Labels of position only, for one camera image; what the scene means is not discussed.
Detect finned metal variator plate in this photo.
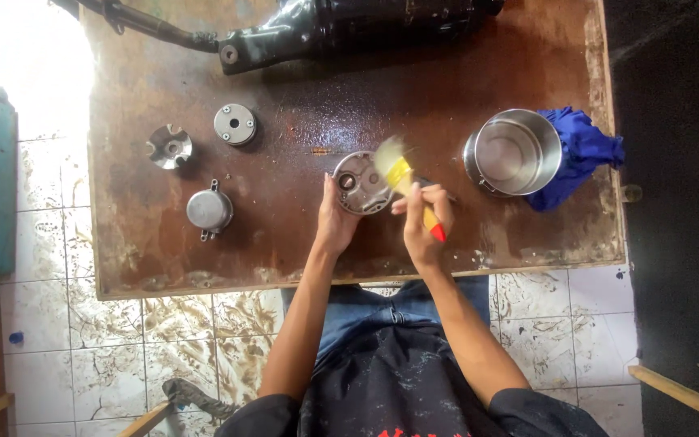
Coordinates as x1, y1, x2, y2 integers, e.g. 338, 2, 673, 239
146, 124, 194, 171

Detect round grey metal engine cover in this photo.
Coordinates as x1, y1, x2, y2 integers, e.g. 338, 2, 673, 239
331, 151, 396, 216

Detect person's right hand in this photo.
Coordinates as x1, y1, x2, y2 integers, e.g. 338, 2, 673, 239
391, 184, 455, 268

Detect yellow paintbrush with red tip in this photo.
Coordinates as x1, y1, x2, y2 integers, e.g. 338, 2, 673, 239
374, 135, 447, 244

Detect shiny steel pot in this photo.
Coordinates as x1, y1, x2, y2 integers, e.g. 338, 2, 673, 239
462, 108, 564, 198

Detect grey metal cap with lugs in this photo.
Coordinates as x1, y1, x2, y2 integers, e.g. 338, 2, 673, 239
186, 178, 234, 242

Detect grey rag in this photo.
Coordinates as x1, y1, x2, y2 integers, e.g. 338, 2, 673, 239
161, 378, 241, 421

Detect black motorcycle exhaust muffler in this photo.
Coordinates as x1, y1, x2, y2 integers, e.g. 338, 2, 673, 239
52, 0, 506, 76

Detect round metal disc with screws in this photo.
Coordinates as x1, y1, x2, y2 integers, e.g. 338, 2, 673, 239
214, 103, 258, 146

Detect person's black shirt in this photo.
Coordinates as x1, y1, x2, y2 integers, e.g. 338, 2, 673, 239
216, 325, 608, 437

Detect person's left hand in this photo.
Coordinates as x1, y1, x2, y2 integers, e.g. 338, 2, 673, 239
315, 173, 364, 256

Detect blue cloth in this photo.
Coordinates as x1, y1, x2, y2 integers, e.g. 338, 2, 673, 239
525, 107, 626, 213

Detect person's blue jeans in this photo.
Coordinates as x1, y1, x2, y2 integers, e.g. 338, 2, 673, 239
281, 276, 491, 359

